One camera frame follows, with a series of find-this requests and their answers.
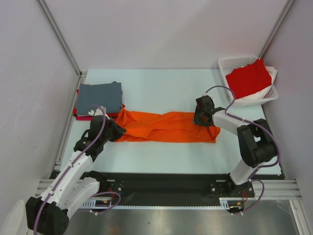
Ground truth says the orange t-shirt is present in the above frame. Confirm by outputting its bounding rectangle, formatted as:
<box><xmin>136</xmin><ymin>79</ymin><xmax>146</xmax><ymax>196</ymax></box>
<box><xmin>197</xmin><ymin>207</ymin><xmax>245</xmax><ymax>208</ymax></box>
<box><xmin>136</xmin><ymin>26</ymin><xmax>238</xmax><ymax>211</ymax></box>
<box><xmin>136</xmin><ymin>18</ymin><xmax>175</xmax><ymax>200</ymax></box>
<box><xmin>115</xmin><ymin>109</ymin><xmax>221</xmax><ymax>143</ymax></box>

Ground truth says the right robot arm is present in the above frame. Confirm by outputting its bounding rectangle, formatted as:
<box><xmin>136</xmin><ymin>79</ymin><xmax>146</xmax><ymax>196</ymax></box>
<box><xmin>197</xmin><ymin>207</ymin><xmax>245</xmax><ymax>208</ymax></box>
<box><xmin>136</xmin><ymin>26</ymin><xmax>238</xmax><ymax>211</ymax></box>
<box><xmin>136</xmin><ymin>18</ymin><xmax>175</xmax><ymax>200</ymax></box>
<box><xmin>193</xmin><ymin>95</ymin><xmax>278</xmax><ymax>196</ymax></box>

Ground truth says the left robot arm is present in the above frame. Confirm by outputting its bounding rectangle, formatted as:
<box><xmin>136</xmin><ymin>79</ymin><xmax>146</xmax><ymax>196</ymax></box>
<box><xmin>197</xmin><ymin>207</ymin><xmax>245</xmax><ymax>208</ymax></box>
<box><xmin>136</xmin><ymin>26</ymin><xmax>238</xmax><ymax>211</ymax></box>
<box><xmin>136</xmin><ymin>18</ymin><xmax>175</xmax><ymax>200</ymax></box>
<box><xmin>25</xmin><ymin>115</ymin><xmax>126</xmax><ymax>235</ymax></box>

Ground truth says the magenta folded t-shirt in stack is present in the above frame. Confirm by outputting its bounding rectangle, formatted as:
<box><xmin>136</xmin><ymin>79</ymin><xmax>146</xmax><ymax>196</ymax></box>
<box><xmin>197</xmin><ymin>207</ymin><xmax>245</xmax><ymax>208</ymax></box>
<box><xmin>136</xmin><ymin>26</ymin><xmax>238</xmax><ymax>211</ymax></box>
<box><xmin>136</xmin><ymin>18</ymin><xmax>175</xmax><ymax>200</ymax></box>
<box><xmin>74</xmin><ymin>116</ymin><xmax>93</xmax><ymax>121</ymax></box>

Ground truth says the red folded t-shirt in stack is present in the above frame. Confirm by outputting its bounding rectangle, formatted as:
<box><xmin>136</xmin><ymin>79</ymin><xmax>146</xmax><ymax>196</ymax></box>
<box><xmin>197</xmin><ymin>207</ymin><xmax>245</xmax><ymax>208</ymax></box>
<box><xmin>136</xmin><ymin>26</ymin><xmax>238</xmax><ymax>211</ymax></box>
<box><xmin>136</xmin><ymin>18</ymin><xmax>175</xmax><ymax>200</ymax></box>
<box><xmin>73</xmin><ymin>87</ymin><xmax>125</xmax><ymax>118</ymax></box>

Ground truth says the grey folded t-shirt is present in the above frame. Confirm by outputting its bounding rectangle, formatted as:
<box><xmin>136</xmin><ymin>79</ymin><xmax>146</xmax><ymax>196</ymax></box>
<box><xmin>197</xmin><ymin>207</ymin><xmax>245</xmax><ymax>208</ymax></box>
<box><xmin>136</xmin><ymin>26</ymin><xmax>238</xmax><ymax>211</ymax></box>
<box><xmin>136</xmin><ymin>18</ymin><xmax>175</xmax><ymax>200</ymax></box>
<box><xmin>79</xmin><ymin>82</ymin><xmax>122</xmax><ymax>110</ymax></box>

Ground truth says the red t-shirt in basket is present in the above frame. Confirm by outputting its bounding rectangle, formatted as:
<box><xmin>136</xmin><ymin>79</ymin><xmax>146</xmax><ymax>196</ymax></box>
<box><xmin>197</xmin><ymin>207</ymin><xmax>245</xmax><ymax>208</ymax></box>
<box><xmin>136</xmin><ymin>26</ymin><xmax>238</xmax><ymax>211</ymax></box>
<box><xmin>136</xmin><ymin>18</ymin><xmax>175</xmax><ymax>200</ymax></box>
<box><xmin>226</xmin><ymin>59</ymin><xmax>272</xmax><ymax>99</ymax></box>

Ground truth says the white plastic basket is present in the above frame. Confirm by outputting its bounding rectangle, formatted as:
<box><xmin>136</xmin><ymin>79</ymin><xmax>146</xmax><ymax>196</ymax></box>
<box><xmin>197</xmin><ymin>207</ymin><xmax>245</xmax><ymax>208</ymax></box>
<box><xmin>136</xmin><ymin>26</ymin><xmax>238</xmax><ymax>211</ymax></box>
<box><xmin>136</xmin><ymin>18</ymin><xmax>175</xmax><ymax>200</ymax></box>
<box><xmin>218</xmin><ymin>55</ymin><xmax>278</xmax><ymax>106</ymax></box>

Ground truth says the white cloth in basket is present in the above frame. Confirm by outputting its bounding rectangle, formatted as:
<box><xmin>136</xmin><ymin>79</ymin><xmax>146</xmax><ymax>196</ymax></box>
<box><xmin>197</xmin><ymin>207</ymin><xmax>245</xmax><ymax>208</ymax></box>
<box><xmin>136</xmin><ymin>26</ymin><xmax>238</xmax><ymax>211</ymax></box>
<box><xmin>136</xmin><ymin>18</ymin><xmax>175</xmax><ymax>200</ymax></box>
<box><xmin>227</xmin><ymin>60</ymin><xmax>277</xmax><ymax>102</ymax></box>

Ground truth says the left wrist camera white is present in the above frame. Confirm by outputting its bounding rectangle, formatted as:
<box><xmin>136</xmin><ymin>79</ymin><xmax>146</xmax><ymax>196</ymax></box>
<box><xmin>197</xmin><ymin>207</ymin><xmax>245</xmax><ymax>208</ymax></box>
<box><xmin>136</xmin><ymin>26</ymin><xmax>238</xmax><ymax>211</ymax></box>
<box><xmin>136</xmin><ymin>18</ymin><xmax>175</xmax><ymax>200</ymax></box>
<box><xmin>88</xmin><ymin>106</ymin><xmax>107</xmax><ymax>117</ymax></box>

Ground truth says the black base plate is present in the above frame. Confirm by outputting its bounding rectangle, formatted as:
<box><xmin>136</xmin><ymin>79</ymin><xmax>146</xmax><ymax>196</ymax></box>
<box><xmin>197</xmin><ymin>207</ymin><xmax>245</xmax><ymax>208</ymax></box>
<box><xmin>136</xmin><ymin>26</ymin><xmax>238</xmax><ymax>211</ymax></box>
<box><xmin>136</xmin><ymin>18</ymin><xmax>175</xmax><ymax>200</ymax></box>
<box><xmin>79</xmin><ymin>171</ymin><xmax>255</xmax><ymax>205</ymax></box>

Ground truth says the white cable duct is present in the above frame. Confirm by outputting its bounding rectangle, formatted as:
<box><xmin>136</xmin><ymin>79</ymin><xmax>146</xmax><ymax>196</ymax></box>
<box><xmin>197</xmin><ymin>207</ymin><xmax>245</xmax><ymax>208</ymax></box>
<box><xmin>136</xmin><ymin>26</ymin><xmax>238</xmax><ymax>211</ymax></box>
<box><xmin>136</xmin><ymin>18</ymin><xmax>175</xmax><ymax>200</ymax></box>
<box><xmin>79</xmin><ymin>198</ymin><xmax>244</xmax><ymax>212</ymax></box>

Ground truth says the aluminium frame rail front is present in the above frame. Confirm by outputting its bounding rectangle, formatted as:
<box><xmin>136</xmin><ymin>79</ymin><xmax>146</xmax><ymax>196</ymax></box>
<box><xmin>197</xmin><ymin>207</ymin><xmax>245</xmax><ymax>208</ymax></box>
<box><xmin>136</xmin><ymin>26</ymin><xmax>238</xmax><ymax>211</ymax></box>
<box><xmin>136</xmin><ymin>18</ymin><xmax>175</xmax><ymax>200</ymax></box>
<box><xmin>35</xmin><ymin>179</ymin><xmax>302</xmax><ymax>200</ymax></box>

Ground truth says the left aluminium corner post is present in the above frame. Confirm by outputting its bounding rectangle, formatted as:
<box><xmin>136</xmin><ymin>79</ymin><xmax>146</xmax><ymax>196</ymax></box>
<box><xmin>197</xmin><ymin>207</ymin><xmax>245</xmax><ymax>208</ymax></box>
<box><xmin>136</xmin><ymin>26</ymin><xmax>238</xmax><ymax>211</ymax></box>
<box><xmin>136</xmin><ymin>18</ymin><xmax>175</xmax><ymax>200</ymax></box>
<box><xmin>35</xmin><ymin>0</ymin><xmax>82</xmax><ymax>77</ymax></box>

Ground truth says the aluminium corner post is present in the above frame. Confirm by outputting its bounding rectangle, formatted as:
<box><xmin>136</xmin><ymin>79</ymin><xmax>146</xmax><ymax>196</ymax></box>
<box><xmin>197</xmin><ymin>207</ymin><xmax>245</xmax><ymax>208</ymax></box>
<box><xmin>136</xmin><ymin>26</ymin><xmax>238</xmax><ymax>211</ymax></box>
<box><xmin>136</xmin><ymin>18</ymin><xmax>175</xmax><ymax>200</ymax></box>
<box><xmin>35</xmin><ymin>0</ymin><xmax>82</xmax><ymax>77</ymax></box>
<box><xmin>258</xmin><ymin>0</ymin><xmax>297</xmax><ymax>58</ymax></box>

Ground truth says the right aluminium corner post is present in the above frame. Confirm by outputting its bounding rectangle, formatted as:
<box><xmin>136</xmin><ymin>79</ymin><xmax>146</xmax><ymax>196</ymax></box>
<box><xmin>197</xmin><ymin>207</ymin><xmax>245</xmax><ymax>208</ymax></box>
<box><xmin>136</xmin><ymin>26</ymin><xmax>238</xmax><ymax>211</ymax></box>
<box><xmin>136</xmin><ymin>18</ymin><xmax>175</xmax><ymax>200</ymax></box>
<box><xmin>258</xmin><ymin>0</ymin><xmax>297</xmax><ymax>58</ymax></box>

